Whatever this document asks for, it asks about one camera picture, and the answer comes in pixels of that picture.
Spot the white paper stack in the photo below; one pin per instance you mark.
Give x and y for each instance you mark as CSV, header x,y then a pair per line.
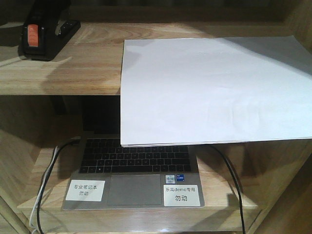
x,y
222,90

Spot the black stapler with orange tab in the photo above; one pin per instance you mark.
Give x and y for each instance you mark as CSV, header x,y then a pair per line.
x,y
43,35

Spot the silver laptop with black keyboard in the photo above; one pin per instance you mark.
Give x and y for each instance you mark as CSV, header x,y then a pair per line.
x,y
134,176

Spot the white label right on laptop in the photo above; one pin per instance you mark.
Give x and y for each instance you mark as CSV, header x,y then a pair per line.
x,y
181,196

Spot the white label on laptop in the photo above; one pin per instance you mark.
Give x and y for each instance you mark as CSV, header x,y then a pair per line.
x,y
85,190
181,196

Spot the white label left on laptop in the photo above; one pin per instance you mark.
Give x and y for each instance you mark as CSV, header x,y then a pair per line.
x,y
85,190

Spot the light wooden shelf unit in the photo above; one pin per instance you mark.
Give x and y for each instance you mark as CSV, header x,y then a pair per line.
x,y
276,176

